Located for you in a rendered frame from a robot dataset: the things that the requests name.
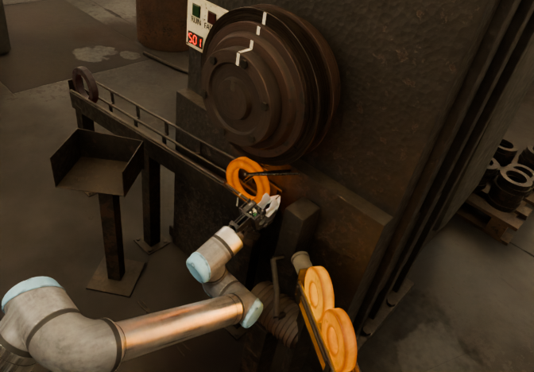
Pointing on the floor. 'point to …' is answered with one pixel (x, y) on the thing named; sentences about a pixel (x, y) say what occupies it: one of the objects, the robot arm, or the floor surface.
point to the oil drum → (162, 9)
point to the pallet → (503, 192)
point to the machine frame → (369, 118)
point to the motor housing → (268, 330)
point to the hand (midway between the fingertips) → (276, 199)
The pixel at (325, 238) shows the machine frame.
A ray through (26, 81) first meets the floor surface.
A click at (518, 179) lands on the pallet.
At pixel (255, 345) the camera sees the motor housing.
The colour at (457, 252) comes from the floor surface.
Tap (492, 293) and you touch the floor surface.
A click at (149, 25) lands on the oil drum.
